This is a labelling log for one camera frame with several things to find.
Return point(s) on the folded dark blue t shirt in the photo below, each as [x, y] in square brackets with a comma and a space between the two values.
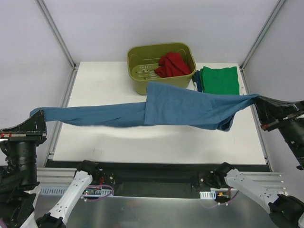
[199, 82]

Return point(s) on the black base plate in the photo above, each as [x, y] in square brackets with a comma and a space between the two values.
[157, 183]

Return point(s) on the folded green t shirt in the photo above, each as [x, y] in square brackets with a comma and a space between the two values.
[219, 81]

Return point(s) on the red t shirt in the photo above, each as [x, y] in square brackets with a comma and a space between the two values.
[172, 65]

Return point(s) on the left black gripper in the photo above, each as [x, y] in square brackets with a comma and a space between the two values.
[23, 135]

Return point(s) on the olive green plastic basket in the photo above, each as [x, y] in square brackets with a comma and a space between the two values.
[143, 60]

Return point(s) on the right aluminium frame post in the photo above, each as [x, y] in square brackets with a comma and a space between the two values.
[264, 30]

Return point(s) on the aluminium frame post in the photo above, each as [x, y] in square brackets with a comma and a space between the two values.
[55, 31]
[264, 30]

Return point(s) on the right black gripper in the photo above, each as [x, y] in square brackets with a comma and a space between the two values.
[280, 120]

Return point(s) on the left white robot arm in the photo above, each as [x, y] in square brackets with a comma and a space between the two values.
[19, 178]

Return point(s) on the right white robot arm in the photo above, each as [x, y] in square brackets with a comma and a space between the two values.
[284, 211]

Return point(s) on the left aluminium frame post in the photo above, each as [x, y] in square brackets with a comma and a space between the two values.
[55, 31]

